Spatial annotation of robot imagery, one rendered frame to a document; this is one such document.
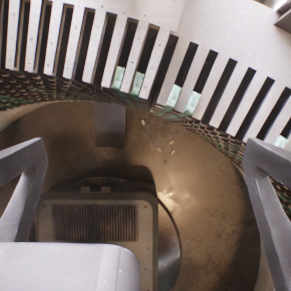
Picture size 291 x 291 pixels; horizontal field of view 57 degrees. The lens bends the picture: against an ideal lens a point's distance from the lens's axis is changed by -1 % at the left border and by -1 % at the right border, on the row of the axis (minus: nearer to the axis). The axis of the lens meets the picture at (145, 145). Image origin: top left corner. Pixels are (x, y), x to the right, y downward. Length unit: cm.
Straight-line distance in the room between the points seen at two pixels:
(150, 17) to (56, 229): 103
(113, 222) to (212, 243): 61
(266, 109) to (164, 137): 105
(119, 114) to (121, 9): 97
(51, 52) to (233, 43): 21
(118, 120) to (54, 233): 57
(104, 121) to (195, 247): 81
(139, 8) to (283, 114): 20
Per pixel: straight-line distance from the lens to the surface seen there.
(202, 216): 147
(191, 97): 31
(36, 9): 35
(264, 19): 36
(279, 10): 36
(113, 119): 129
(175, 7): 33
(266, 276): 159
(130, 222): 115
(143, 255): 120
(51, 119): 145
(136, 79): 31
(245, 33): 35
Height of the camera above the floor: 136
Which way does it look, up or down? 85 degrees down
